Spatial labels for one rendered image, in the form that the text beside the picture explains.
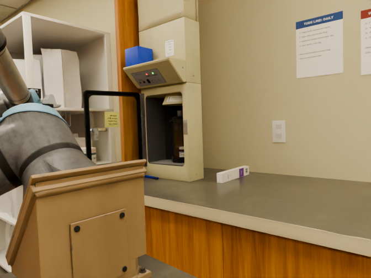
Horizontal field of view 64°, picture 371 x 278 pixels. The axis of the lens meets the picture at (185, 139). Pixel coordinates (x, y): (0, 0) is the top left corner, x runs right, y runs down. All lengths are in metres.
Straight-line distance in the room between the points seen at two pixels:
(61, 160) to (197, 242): 0.70
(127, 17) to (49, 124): 1.21
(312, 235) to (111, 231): 0.53
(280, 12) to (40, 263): 1.53
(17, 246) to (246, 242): 0.66
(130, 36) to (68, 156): 1.25
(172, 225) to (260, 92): 0.88
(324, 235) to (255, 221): 0.19
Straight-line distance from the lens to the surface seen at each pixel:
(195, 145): 1.44
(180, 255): 1.19
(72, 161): 0.53
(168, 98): 1.51
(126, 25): 1.72
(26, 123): 0.61
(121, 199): 0.52
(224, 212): 0.97
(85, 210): 0.49
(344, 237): 0.84
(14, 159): 0.59
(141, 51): 1.52
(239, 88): 1.74
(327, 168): 1.57
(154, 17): 1.62
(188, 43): 1.46
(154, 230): 1.25
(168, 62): 1.36
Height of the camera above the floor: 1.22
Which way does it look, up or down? 3 degrees down
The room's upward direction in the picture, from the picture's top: 2 degrees counter-clockwise
